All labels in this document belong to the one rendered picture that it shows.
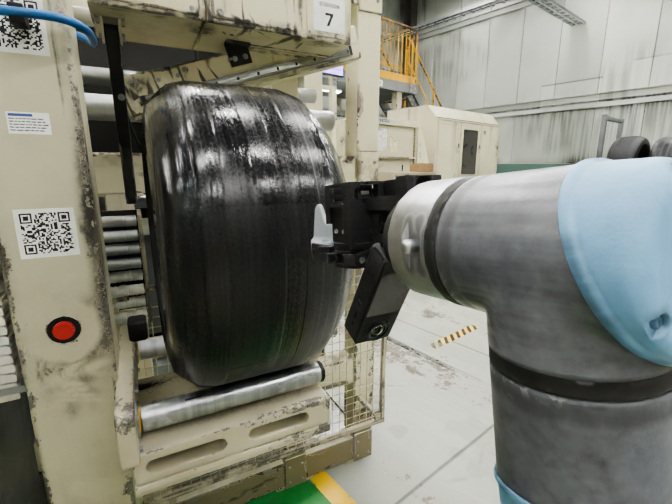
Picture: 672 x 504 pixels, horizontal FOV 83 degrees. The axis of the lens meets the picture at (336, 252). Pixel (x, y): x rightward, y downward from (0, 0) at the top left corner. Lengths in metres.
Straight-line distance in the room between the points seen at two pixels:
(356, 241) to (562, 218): 0.20
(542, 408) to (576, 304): 0.06
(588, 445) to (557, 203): 0.11
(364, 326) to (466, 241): 0.18
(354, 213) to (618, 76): 11.60
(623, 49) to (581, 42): 0.98
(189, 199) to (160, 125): 0.14
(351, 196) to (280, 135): 0.29
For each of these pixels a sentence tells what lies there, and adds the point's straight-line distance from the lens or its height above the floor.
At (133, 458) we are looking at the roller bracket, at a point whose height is 0.87.
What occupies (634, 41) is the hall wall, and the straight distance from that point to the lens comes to 11.97.
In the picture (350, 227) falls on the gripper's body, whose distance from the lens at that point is 0.35.
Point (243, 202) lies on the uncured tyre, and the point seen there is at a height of 1.27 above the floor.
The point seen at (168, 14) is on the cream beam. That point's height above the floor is 1.64.
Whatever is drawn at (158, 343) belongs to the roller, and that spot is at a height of 0.91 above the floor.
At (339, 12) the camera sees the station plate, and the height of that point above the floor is 1.71.
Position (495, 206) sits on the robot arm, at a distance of 0.22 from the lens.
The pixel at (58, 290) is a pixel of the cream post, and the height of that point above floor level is 1.13.
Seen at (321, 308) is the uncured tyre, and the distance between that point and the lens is 0.62.
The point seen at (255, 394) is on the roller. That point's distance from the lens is 0.78.
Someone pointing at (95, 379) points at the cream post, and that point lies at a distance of 0.80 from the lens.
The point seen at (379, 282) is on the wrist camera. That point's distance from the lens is 0.34.
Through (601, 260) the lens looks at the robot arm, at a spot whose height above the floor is 1.28.
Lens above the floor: 1.32
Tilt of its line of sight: 13 degrees down
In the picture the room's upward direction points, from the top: straight up
